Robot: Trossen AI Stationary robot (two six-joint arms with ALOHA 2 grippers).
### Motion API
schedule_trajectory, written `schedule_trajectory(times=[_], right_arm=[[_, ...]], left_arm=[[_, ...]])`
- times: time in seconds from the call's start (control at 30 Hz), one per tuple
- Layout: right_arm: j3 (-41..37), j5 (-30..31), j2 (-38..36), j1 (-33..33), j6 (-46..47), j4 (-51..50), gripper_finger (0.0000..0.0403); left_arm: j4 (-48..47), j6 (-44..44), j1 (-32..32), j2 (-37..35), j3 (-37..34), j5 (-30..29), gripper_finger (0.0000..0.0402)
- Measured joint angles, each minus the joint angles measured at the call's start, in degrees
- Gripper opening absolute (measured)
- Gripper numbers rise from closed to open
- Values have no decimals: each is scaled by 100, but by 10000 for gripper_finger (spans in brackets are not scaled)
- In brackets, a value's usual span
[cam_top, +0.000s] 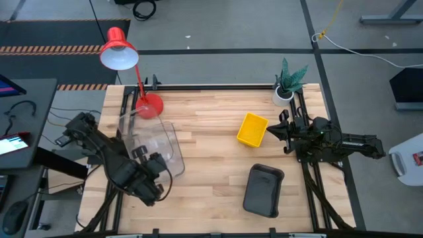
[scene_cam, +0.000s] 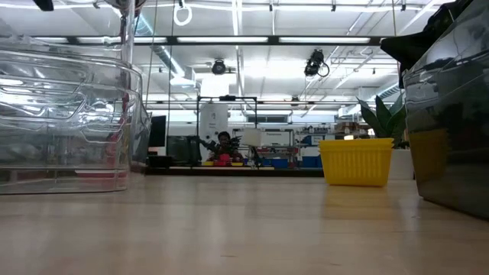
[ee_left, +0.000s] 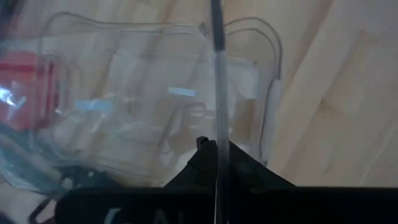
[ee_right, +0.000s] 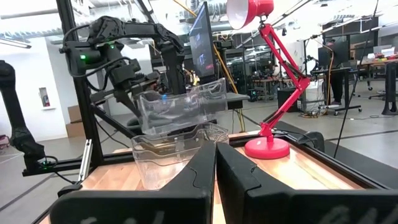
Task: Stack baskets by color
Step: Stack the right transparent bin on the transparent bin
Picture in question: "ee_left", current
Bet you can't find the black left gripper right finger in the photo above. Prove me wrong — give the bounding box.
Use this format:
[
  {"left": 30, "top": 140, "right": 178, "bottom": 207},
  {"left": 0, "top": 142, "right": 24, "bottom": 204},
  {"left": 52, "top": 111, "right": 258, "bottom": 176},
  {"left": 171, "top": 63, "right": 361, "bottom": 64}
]
[{"left": 228, "top": 139, "right": 398, "bottom": 224}]

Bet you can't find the red desk lamp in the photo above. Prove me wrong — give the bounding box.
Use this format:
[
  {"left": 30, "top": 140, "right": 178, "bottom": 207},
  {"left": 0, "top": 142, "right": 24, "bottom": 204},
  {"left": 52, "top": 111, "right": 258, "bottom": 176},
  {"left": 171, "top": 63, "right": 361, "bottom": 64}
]
[{"left": 0, "top": 50, "right": 60, "bottom": 132}]

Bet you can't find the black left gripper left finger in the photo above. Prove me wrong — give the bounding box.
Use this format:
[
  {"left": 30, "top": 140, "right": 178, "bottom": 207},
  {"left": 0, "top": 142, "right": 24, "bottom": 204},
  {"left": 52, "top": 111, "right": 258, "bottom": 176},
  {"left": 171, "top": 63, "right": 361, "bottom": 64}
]
[{"left": 55, "top": 136, "right": 218, "bottom": 224}]

